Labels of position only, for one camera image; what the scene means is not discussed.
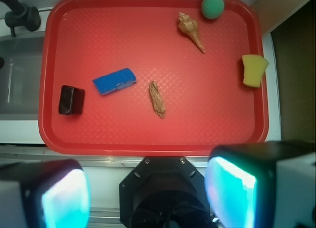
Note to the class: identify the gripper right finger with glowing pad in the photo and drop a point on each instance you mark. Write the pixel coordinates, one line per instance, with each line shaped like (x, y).
(263, 185)

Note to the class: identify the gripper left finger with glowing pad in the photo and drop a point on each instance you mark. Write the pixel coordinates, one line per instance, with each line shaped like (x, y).
(52, 194)

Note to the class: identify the black box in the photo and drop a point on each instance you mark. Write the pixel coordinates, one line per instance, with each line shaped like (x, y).
(71, 100)

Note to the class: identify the yellow sponge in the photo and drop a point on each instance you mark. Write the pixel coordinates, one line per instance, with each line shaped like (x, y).
(254, 68)

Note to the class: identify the grey sink basin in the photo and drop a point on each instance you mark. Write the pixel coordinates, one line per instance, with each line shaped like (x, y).
(20, 77)

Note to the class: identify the blue sponge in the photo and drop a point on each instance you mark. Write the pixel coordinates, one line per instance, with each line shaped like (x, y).
(114, 81)

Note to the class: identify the red plastic tray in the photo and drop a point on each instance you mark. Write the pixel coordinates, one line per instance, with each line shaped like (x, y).
(206, 102)

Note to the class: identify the brown wood piece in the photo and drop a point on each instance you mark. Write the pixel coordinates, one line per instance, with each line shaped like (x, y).
(156, 99)

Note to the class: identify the tan spiral seashell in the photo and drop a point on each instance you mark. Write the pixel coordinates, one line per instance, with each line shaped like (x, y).
(189, 26)

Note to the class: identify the brown cardboard panel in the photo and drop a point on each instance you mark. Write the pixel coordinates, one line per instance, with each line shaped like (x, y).
(272, 13)

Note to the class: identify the dark grey faucet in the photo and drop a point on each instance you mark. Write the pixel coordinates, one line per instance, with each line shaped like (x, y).
(21, 15)

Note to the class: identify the green textured ball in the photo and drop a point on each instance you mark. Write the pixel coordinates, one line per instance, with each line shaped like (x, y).
(212, 9)

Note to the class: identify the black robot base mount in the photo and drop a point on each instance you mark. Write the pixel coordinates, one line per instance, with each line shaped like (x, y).
(165, 192)

